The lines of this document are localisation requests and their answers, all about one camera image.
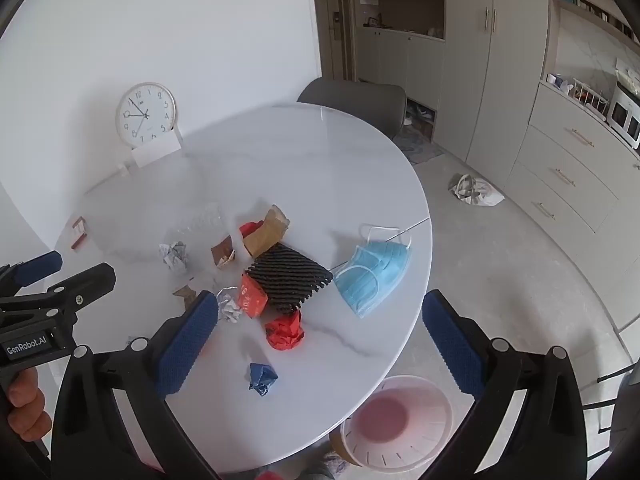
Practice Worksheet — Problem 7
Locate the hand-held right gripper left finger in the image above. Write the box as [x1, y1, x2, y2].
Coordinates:
[50, 290, 221, 480]

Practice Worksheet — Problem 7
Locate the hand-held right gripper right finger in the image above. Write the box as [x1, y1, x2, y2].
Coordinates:
[421, 289, 588, 480]

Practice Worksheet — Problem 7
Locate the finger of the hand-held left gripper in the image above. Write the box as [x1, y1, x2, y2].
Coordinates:
[30, 262, 117, 313]
[0, 251, 64, 291]

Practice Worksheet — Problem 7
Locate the clear brown snack wrapper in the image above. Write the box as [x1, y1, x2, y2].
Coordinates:
[172, 284, 198, 311]

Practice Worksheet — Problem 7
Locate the grey printed paper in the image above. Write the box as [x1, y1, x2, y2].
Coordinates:
[216, 287, 244, 323]

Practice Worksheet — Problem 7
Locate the pink waste bin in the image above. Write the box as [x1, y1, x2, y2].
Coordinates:
[341, 375, 453, 471]

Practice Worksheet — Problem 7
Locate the person's left hand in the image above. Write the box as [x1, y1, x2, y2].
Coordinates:
[5, 367, 53, 456]

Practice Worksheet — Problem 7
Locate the orange red snack packet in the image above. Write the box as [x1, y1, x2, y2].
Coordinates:
[239, 280, 268, 320]

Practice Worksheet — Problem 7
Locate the crumpled blue wrapper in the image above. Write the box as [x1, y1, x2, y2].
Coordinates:
[248, 362, 278, 397]

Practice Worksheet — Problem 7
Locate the crumpled black white printed paper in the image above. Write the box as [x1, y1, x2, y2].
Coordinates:
[158, 241, 190, 275]

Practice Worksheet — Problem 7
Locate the crumpled red wrapper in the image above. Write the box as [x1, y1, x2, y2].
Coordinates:
[265, 309, 306, 352]

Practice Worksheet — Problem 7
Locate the small brown snack wrapper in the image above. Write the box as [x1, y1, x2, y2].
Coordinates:
[210, 235, 237, 270]

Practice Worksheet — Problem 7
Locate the blue face mask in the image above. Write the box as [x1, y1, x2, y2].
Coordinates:
[332, 223, 415, 320]

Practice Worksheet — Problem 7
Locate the black ribbed packing sleeve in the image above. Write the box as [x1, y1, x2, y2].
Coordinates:
[244, 242, 335, 315]

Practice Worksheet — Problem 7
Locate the clear plastic packaging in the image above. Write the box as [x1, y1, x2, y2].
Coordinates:
[170, 202, 226, 246]

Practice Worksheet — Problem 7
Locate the brown paper bag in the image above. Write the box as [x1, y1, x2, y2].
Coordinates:
[242, 205, 291, 257]

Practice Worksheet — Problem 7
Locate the white card stand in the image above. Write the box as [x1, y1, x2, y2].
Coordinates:
[131, 130, 182, 170]

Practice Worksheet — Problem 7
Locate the white tote bag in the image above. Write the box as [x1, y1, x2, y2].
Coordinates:
[448, 173, 506, 207]

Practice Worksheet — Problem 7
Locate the patterned floor mat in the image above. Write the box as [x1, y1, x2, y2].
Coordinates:
[392, 125, 443, 166]

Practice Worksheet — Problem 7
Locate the beige drawer cabinet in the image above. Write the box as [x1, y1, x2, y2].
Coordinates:
[505, 82, 640, 233]

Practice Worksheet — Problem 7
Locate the pair of shoes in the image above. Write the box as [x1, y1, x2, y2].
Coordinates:
[404, 102, 436, 126]

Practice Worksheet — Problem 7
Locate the grey chair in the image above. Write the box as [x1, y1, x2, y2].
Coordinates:
[296, 78, 408, 138]

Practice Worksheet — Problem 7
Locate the white dish rack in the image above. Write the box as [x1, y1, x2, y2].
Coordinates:
[570, 77, 608, 121]

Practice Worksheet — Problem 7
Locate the tall beige cupboard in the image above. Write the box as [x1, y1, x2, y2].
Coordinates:
[435, 0, 551, 176]

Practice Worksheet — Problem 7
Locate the white countertop oven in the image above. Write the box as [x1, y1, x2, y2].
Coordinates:
[606, 82, 640, 150]

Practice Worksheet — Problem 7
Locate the beige cabinet with niche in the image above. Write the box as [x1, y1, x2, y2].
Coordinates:
[350, 0, 447, 111]

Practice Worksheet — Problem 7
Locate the beige door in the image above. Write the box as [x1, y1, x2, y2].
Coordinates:
[310, 0, 351, 81]

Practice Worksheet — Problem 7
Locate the black wire rack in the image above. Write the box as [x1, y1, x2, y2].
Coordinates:
[582, 360, 640, 461]

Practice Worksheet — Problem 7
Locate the round white wall clock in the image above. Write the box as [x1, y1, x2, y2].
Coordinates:
[116, 82, 177, 148]

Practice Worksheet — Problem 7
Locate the wall shelf with books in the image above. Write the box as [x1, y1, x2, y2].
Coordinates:
[547, 0, 640, 46]

